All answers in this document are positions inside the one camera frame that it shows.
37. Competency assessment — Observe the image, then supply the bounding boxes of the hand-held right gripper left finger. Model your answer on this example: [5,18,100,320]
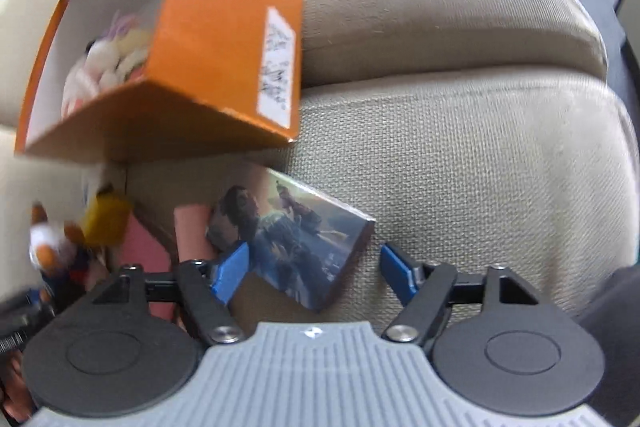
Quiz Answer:
[87,242,251,345]

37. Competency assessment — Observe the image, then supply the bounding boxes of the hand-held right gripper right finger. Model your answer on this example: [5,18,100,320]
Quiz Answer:
[379,244,543,343]

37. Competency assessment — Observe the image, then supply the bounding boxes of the brown bear plush chef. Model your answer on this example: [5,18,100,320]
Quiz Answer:
[27,203,101,293]

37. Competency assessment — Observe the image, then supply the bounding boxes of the crocheted bunny plush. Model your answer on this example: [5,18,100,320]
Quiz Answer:
[85,7,153,82]

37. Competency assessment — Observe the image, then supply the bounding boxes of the white orange-rimmed storage box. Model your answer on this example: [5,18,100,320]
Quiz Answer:
[14,0,307,162]

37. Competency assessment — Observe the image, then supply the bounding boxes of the yellow soft object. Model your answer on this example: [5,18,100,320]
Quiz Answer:
[81,191,135,249]

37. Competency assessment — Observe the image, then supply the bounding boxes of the pink plastic holder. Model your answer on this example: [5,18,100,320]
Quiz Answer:
[120,204,217,323]

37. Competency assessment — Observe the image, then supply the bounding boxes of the white pink striped plush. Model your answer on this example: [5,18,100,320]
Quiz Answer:
[61,52,121,120]

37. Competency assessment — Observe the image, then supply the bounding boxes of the dark books row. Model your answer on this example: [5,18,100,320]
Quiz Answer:
[205,167,377,312]

